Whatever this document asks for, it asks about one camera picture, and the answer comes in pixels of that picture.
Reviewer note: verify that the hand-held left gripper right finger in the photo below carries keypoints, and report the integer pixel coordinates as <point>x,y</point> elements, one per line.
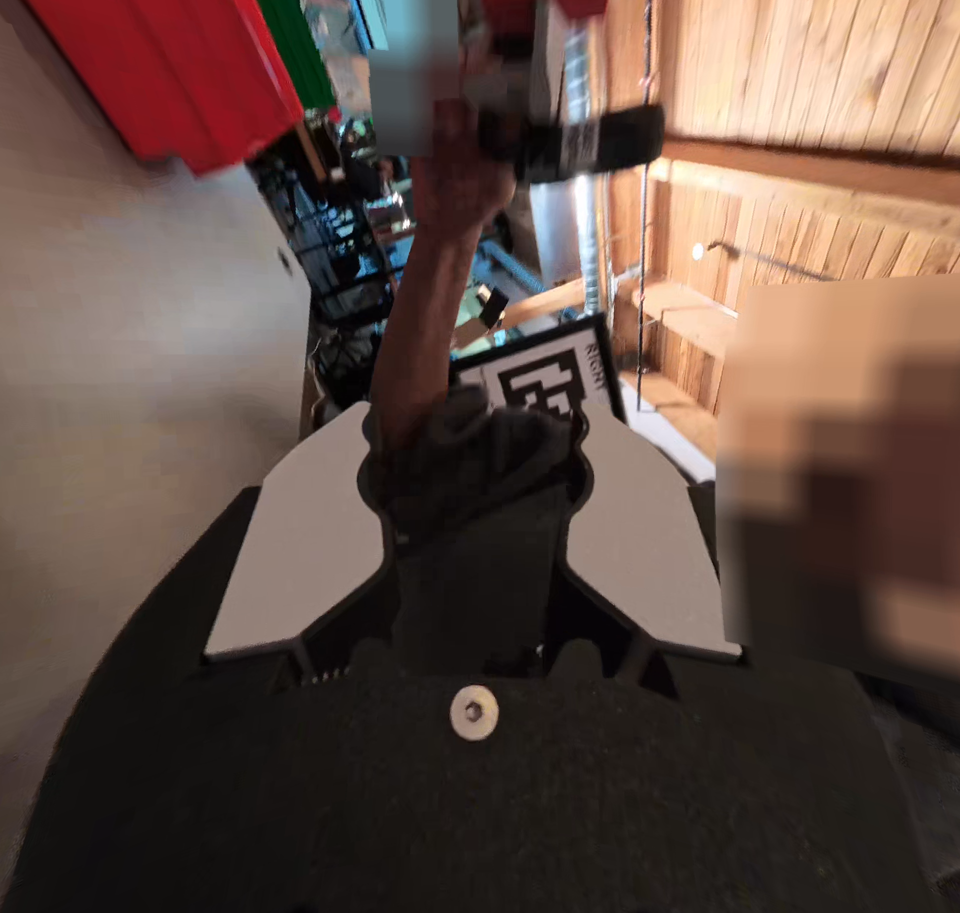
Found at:
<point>645,553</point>

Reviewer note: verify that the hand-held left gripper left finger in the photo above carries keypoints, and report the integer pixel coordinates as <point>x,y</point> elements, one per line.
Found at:
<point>300,553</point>

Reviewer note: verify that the red plastic bin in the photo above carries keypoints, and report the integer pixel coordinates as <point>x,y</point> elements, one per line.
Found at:
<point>150,43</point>

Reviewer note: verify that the person's right forearm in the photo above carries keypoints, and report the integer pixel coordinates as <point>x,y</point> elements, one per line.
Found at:
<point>420,321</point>

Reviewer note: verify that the person's right hand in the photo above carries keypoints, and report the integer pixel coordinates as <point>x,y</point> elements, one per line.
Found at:
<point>465,178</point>

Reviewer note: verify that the printed marker board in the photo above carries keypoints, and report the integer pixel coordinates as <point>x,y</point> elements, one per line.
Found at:
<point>548,381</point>

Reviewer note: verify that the green box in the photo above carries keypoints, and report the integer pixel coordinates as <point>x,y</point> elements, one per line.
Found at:
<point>293,36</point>

